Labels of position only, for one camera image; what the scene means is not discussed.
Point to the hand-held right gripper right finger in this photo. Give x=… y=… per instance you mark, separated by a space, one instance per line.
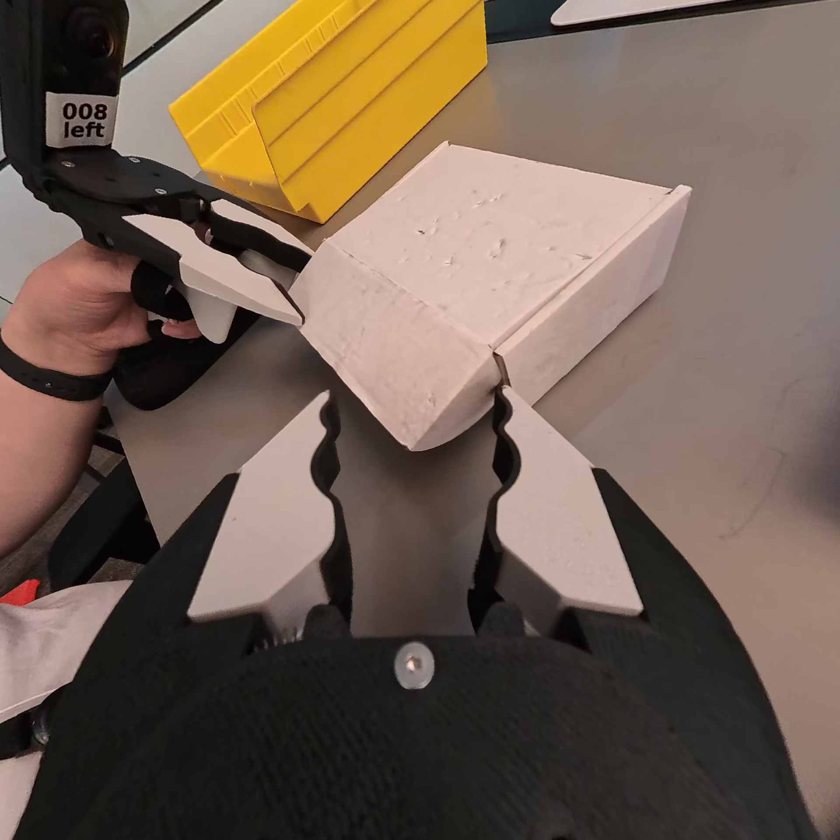
x=558 y=525

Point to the person's white clothing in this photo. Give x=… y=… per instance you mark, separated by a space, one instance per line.
x=46 y=643

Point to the yellow plastic bin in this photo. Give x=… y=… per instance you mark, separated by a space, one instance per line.
x=341 y=98

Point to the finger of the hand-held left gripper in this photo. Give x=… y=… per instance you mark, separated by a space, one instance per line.
x=210 y=269
x=223 y=208

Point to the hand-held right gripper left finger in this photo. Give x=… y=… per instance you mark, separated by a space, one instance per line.
x=269 y=525

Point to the person's left hand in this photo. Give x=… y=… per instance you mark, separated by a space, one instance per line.
x=72 y=308

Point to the black wristband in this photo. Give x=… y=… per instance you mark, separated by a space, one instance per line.
x=52 y=384

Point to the white cardboard mailer box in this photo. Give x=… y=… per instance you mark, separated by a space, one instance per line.
x=492 y=262

